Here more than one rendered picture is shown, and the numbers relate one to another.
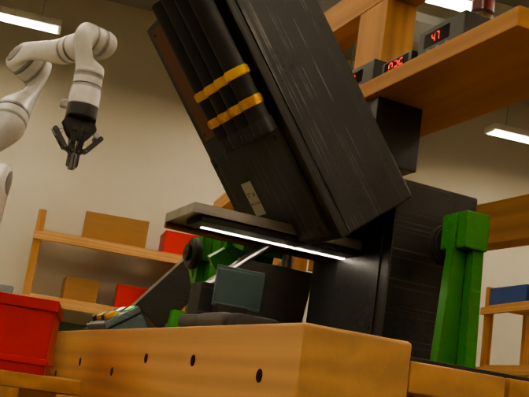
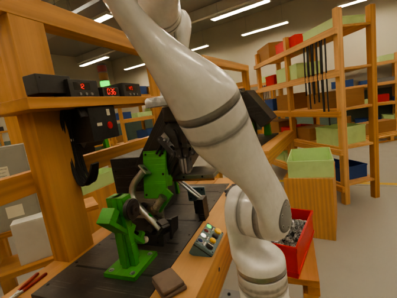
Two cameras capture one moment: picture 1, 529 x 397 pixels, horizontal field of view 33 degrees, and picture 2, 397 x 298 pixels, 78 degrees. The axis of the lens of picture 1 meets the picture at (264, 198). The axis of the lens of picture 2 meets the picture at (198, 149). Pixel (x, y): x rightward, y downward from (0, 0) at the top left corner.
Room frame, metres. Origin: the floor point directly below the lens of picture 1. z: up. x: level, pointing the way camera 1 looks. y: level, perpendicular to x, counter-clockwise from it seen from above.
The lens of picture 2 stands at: (2.44, 0.90, 1.43)
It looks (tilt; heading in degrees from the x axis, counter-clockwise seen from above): 9 degrees down; 225
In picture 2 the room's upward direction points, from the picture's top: 8 degrees counter-clockwise
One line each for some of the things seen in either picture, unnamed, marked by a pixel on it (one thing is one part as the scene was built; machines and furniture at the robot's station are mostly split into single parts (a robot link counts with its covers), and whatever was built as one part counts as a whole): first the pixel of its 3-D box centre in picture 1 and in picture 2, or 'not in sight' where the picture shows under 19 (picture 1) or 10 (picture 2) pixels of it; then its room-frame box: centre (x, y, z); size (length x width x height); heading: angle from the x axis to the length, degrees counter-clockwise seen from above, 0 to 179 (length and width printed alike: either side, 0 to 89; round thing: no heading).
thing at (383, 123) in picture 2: not in sight; (377, 130); (-5.20, -0.19, 0.22); 1.20 x 0.80 x 0.44; 143
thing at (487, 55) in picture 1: (427, 97); (98, 103); (1.87, -0.33, 1.52); 0.90 x 0.25 x 0.04; 23
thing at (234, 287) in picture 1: (235, 306); (197, 200); (1.62, 0.02, 0.97); 0.10 x 0.02 x 0.14; 113
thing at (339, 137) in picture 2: not in sight; (300, 108); (-1.63, -0.70, 1.19); 2.30 x 0.55 x 2.39; 54
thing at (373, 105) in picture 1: (376, 141); (94, 123); (1.95, -0.24, 1.42); 0.17 x 0.12 x 0.15; 23
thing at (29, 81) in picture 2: not in sight; (49, 85); (2.12, -0.18, 1.59); 0.15 x 0.07 x 0.07; 23
